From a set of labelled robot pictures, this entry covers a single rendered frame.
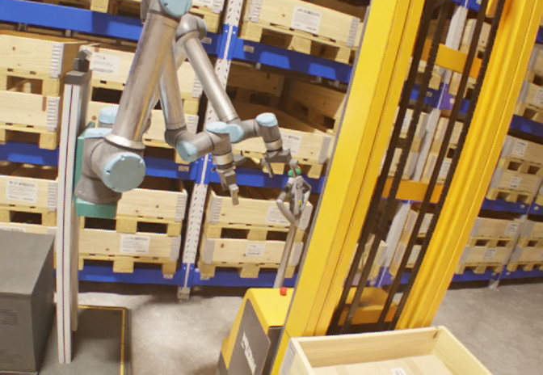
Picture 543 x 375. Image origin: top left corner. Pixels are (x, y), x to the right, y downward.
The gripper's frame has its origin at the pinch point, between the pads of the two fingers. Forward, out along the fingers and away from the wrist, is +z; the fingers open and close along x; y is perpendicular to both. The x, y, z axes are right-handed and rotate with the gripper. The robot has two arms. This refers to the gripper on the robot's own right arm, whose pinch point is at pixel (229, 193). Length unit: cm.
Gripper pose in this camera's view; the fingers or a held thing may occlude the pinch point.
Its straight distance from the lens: 176.0
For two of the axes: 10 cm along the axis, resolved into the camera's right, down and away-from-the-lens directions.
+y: -9.1, 3.1, -2.7
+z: 1.3, 8.3, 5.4
